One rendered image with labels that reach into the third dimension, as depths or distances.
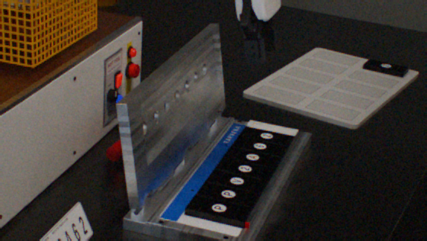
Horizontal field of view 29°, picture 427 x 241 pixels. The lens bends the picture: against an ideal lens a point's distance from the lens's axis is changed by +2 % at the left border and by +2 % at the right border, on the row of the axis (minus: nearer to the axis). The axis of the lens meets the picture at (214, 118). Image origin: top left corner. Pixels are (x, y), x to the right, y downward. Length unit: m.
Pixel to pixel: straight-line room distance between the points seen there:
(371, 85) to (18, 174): 0.93
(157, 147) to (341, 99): 0.61
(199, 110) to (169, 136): 0.13
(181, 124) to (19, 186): 0.30
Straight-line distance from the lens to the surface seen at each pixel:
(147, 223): 1.29
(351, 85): 1.94
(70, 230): 1.23
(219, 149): 1.53
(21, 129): 1.29
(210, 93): 1.59
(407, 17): 3.66
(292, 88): 1.87
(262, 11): 1.28
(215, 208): 1.31
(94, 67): 1.48
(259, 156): 1.49
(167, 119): 1.39
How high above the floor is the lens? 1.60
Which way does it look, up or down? 24 degrees down
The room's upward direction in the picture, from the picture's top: 5 degrees clockwise
